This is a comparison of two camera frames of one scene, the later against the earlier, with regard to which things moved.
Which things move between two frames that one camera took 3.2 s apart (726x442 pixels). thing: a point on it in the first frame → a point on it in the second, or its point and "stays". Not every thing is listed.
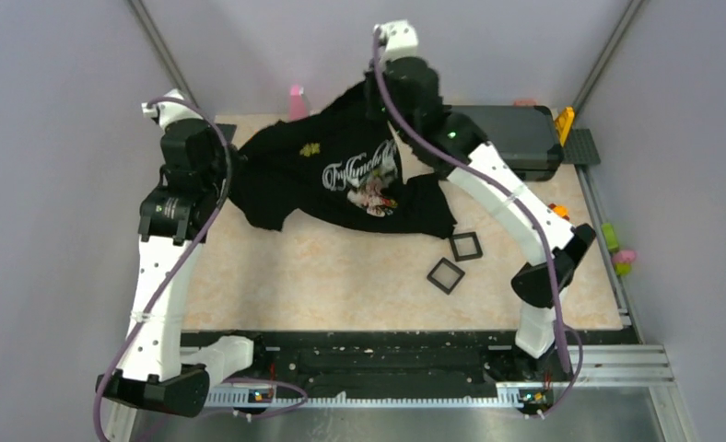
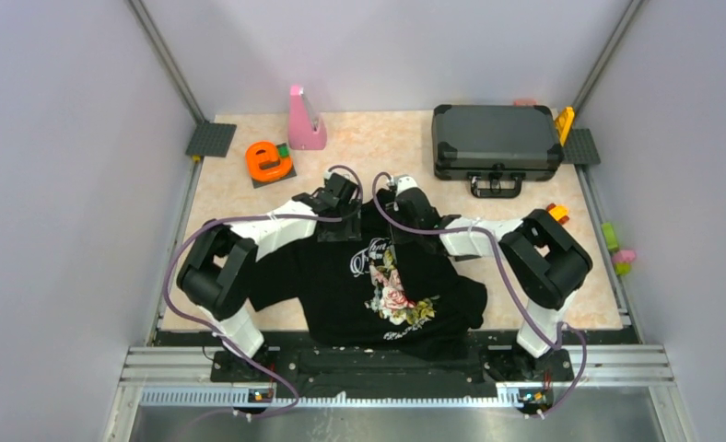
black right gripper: (371, 84) → (397, 237)
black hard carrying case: (525, 135) stays
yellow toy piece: (563, 123) stays
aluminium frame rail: (587, 366) stays
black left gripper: (235, 159) → (349, 231)
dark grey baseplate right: (579, 148) stays
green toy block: (610, 237) stays
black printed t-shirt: (342, 162) → (406, 303)
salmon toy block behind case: (523, 102) stays
